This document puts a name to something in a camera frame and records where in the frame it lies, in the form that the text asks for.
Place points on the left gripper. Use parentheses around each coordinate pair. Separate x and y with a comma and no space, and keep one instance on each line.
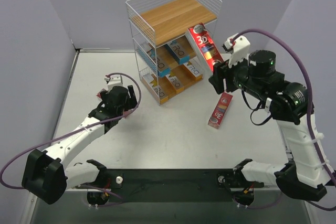
(129,98)

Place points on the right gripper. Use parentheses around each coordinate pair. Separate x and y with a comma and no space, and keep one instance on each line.
(221,77)

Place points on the orange toothpaste box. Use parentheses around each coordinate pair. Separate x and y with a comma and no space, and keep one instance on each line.
(193,70)
(150,81)
(175,82)

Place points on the silver blue toothpaste box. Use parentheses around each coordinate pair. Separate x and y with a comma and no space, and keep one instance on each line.
(177,51)

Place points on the teal toothpaste box with label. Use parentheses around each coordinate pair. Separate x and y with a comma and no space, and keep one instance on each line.
(155,62)

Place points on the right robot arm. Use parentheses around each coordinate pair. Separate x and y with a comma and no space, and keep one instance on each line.
(304,176)

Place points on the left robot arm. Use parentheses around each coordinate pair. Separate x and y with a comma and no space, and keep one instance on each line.
(47,173)

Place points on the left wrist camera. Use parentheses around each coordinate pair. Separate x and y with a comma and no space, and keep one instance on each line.
(113,81)

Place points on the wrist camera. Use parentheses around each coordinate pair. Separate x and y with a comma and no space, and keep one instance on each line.
(237,47)
(113,81)

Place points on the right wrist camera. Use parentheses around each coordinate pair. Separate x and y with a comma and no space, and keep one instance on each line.
(237,47)

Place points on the white wire wooden shelf rack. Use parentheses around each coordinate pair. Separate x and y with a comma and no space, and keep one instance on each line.
(159,22)

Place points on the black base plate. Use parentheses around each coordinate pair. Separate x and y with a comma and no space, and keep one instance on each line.
(170,185)

